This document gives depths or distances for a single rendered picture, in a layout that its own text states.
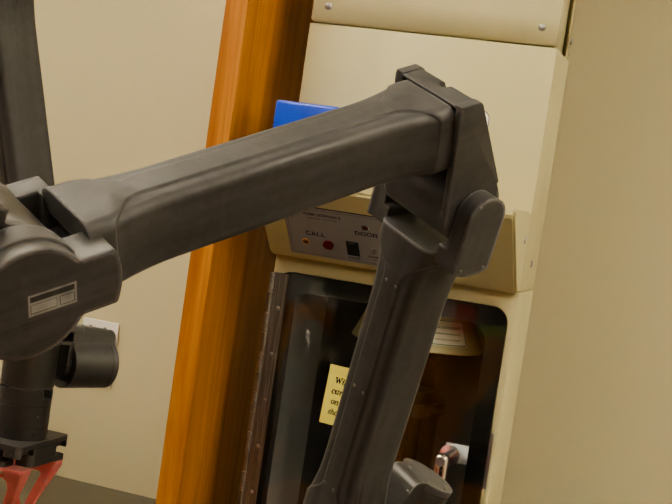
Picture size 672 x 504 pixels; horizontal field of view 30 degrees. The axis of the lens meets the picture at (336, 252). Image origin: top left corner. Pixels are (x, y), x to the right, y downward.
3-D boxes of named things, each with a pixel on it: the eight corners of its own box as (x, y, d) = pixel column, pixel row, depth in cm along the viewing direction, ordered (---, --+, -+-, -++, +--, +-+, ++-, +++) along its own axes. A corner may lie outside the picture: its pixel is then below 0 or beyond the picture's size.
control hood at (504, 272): (274, 252, 163) (285, 176, 162) (521, 293, 153) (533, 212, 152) (241, 253, 152) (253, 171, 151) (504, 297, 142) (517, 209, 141)
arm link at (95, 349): (1, 273, 138) (45, 280, 132) (88, 279, 146) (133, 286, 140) (-10, 381, 138) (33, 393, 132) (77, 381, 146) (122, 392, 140)
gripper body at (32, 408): (67, 450, 140) (76, 385, 140) (17, 465, 131) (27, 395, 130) (17, 438, 142) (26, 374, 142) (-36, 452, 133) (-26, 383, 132)
